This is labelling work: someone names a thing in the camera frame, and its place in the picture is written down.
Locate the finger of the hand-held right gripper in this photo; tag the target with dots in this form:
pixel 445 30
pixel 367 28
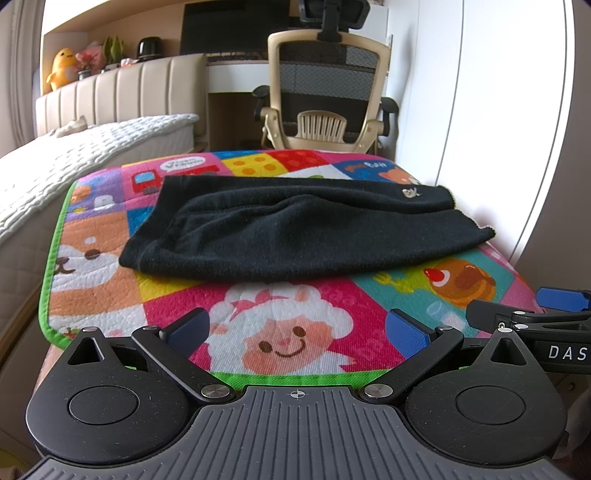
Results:
pixel 565 299
pixel 496 314

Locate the grey curtain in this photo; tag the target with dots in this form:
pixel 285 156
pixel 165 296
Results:
pixel 18 83

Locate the black knit garment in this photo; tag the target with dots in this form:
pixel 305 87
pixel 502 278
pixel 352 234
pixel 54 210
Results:
pixel 300 230

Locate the colourful cartoon play mat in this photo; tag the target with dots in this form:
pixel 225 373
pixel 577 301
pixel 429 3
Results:
pixel 286 332

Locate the white wardrobe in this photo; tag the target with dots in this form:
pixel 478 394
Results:
pixel 498 115

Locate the dark keyboard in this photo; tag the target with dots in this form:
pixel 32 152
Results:
pixel 238 56

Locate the white desk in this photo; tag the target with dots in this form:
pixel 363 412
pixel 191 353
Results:
pixel 231 78

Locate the beige padded headboard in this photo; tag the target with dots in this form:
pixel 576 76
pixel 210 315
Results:
pixel 124 92

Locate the black round appliance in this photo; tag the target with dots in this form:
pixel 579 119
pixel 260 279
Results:
pixel 149 49

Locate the yellow plush duck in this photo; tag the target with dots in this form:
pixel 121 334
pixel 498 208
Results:
pixel 61 69

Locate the beige mesh office chair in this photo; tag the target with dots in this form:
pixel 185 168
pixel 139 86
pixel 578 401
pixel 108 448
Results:
pixel 323 92

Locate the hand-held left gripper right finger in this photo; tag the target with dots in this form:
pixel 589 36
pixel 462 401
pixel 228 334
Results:
pixel 407 330

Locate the black computer monitor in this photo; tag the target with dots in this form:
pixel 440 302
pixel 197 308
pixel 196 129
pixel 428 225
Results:
pixel 231 27

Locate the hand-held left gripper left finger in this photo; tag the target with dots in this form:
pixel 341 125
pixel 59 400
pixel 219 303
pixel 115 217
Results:
pixel 188 330

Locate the green potted plant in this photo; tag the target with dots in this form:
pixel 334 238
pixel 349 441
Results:
pixel 113 50

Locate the white quilted bed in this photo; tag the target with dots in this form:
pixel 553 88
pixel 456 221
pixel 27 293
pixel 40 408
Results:
pixel 69 159

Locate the small white object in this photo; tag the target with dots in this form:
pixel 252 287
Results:
pixel 69 127

